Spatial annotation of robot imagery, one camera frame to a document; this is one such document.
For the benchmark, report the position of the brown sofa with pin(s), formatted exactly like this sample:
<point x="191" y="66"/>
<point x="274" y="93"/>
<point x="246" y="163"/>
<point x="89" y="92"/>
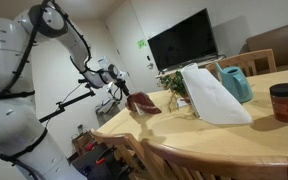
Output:
<point x="276" y="39"/>

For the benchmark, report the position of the red patterned towel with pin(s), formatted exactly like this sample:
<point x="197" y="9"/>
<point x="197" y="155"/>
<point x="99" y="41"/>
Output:
<point x="141" y="102"/>

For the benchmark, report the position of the green sticky note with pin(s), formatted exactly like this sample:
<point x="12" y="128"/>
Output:
<point x="141" y="43"/>

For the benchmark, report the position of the black flat-screen television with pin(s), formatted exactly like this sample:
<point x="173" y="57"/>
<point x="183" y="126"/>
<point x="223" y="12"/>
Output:
<point x="190" y="39"/>

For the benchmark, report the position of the wooden chair near front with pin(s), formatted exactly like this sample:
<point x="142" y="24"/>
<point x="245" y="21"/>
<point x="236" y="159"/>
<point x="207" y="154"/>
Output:
<point x="171" y="163"/>

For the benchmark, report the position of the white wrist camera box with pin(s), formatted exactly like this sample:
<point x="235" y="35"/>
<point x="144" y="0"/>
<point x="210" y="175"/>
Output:
<point x="109" y="72"/>

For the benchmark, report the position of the black camera on stand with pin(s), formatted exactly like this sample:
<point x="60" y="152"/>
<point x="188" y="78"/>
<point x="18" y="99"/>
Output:
<point x="62" y="104"/>

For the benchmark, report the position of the black-lidded brown jar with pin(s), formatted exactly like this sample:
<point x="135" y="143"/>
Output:
<point x="279" y="99"/>

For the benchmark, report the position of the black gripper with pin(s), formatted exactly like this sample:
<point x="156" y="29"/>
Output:
<point x="122" y="85"/>

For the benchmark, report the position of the white paper under plant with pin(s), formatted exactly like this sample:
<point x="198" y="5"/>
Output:
<point x="181" y="102"/>

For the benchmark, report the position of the grey cloth pile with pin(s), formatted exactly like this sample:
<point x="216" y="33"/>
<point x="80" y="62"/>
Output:
<point x="106" y="106"/>

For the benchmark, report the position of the wooden chair near left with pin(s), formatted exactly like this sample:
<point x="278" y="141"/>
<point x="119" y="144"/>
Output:
<point x="128" y="154"/>

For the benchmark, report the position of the teal watering can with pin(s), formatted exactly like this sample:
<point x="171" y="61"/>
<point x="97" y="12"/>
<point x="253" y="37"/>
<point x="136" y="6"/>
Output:
<point x="234" y="80"/>

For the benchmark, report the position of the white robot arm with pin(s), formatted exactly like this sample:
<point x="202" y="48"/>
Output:
<point x="24" y="141"/>

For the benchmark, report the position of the potted green plant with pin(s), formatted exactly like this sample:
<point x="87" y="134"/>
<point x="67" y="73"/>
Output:
<point x="175" y="84"/>

